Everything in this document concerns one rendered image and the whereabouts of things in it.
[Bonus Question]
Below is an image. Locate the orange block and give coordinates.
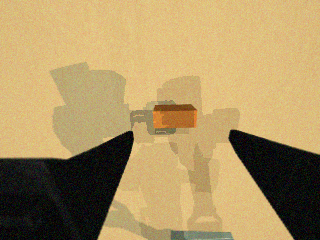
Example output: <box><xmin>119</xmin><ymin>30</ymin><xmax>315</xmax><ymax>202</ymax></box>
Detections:
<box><xmin>153</xmin><ymin>104</ymin><xmax>197</xmax><ymax>128</ymax></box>

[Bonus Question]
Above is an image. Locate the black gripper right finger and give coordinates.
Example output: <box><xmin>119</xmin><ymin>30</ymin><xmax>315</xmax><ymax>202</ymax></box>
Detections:
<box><xmin>228</xmin><ymin>130</ymin><xmax>320</xmax><ymax>240</ymax></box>

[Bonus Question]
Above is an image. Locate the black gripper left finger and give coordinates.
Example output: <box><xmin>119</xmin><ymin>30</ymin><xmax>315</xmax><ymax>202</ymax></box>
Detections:
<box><xmin>0</xmin><ymin>131</ymin><xmax>134</xmax><ymax>240</ymax></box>

